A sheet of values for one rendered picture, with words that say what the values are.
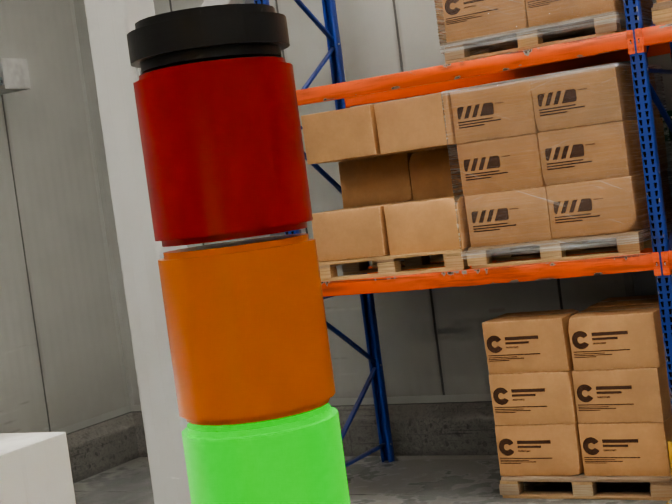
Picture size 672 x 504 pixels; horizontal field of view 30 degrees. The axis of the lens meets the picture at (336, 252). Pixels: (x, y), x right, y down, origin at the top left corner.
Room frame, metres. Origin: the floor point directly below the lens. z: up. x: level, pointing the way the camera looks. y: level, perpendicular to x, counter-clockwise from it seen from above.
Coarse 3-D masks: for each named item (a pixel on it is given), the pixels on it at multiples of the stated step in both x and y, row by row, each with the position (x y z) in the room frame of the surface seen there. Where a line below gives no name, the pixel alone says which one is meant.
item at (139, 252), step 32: (96, 0) 2.93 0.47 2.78; (128, 0) 2.91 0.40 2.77; (96, 32) 2.94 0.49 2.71; (128, 32) 2.90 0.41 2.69; (96, 64) 2.95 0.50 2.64; (128, 64) 2.90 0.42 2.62; (128, 96) 2.91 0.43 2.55; (128, 128) 2.91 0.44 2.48; (128, 160) 2.92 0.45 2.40; (128, 192) 2.93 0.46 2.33; (128, 224) 2.93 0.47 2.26; (128, 256) 2.94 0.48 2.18; (160, 256) 2.90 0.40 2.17; (128, 288) 2.95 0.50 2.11; (160, 288) 2.90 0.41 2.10; (160, 320) 2.91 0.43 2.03; (160, 352) 2.91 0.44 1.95; (160, 384) 2.92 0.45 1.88; (160, 416) 2.93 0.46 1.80; (160, 448) 2.93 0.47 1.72; (160, 480) 2.94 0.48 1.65
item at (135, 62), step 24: (144, 24) 0.38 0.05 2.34; (168, 24) 0.37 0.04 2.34; (192, 24) 0.37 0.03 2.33; (216, 24) 0.37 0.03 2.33; (240, 24) 0.37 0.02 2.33; (264, 24) 0.38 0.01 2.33; (144, 48) 0.38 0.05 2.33; (168, 48) 0.37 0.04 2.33; (192, 48) 0.37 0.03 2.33; (216, 48) 0.37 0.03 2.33; (240, 48) 0.37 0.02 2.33; (264, 48) 0.38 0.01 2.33; (144, 72) 0.39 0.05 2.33
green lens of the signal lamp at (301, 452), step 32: (288, 416) 0.38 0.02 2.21; (320, 416) 0.38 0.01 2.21; (192, 448) 0.38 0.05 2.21; (224, 448) 0.37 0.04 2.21; (256, 448) 0.37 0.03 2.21; (288, 448) 0.37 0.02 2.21; (320, 448) 0.38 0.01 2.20; (192, 480) 0.38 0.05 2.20; (224, 480) 0.37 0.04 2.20; (256, 480) 0.37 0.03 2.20; (288, 480) 0.37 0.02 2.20; (320, 480) 0.38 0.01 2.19
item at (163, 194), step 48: (144, 96) 0.38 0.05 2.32; (192, 96) 0.37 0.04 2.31; (240, 96) 0.37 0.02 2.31; (288, 96) 0.38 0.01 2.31; (144, 144) 0.38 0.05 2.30; (192, 144) 0.37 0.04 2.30; (240, 144) 0.37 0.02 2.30; (288, 144) 0.38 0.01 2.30; (192, 192) 0.37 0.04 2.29; (240, 192) 0.37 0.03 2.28; (288, 192) 0.38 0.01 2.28; (192, 240) 0.37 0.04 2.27
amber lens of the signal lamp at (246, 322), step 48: (240, 240) 0.41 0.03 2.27; (288, 240) 0.38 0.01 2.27; (192, 288) 0.37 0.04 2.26; (240, 288) 0.37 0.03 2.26; (288, 288) 0.37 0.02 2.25; (192, 336) 0.37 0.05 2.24; (240, 336) 0.37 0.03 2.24; (288, 336) 0.37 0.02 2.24; (192, 384) 0.38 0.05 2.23; (240, 384) 0.37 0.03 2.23; (288, 384) 0.37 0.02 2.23
